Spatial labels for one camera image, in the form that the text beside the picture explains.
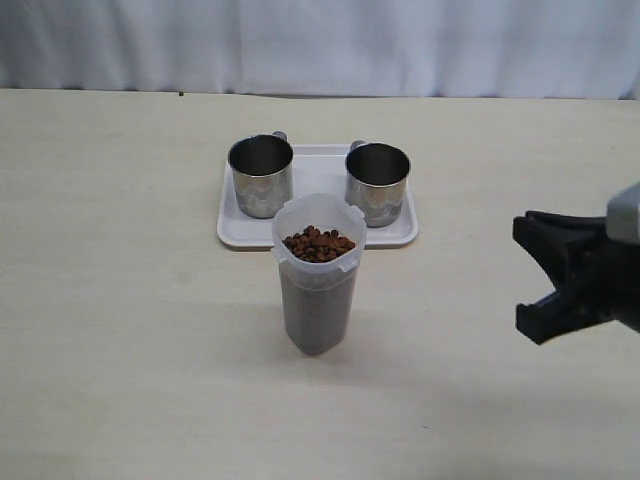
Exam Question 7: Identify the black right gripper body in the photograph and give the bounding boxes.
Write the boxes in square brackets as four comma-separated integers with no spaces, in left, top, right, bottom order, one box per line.
[574,234,639,333]

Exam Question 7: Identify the steel mug with pellets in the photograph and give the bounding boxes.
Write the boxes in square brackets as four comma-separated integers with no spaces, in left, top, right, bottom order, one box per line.
[345,140,411,228]
[227,131,294,219]

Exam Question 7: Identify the clear plastic pitcher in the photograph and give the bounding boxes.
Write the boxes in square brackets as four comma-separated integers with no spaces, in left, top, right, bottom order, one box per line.
[271,194,367,356]

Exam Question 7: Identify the white plastic tray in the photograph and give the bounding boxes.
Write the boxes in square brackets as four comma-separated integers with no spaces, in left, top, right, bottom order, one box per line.
[217,144,419,251]

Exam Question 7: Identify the white curtain backdrop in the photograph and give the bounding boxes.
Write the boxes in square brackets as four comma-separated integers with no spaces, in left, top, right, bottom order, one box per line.
[1,1,639,99]

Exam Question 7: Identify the black wrist camera on right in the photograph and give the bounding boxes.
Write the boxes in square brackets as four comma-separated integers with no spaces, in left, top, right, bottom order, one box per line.
[606,183,640,245]

